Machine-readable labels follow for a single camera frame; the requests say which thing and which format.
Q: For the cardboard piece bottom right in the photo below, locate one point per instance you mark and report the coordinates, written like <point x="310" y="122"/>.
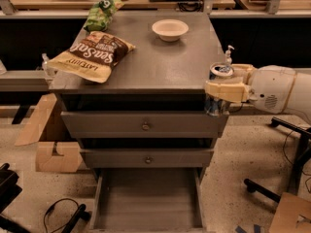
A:
<point x="293" y="215"/>

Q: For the silver blue redbull can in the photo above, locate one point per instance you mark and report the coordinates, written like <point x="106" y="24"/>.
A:
<point x="216" y="107"/>

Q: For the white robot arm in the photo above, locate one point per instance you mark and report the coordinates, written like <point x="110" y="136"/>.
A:
<point x="299" y="99"/>

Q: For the cardboard box pieces left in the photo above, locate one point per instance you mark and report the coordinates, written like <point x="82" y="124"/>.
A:
<point x="55" y="150"/>

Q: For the green snack bag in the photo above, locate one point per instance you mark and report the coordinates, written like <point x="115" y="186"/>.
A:
<point x="101" y="15"/>

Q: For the grey top drawer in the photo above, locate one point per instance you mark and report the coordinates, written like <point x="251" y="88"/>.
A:
<point x="143" y="125"/>

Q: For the grey middle drawer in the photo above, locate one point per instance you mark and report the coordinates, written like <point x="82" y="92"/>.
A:
<point x="147" y="158"/>

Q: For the grey wooden drawer cabinet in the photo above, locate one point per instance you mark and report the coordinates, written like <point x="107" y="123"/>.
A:
<point x="156" y="77"/>

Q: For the small pump sanitizer bottle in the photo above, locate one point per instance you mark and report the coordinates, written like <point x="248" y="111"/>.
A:
<point x="228" y="58"/>

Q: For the white paper bowl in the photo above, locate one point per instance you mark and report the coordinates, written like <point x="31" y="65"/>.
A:
<point x="170" y="30"/>

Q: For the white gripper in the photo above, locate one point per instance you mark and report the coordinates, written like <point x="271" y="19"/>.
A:
<point x="269" y="87"/>

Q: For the grey open bottom drawer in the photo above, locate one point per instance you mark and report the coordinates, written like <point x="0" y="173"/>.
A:
<point x="151" y="200"/>

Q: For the black chair base left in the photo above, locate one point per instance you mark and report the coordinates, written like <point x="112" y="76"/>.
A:
<point x="10" y="190"/>

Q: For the clear bottle left of cabinet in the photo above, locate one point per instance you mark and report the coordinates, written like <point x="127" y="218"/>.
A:
<point x="48" y="71"/>

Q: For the yellow brown sea salt chip bag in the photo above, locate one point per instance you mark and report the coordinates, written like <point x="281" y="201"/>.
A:
<point x="94" y="57"/>

